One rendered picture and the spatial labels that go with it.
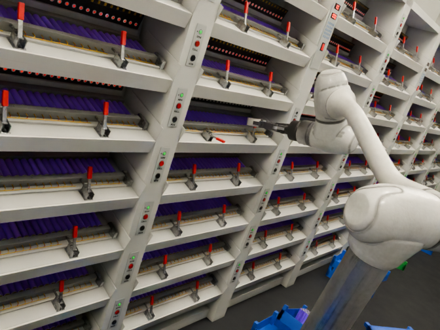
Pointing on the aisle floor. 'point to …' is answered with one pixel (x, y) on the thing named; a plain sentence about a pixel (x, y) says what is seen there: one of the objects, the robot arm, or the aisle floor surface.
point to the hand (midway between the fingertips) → (256, 122)
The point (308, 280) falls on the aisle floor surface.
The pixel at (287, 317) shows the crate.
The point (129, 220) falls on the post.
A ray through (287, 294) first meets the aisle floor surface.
